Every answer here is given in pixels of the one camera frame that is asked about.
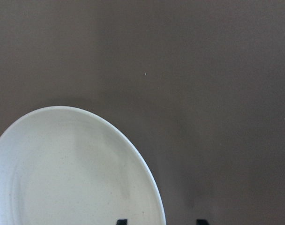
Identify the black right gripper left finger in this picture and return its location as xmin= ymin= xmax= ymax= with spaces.
xmin=116 ymin=219 xmax=128 ymax=225

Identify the cream round plate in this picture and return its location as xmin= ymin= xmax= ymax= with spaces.
xmin=0 ymin=106 xmax=166 ymax=225

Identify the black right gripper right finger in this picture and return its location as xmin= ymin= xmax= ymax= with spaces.
xmin=196 ymin=219 xmax=210 ymax=225

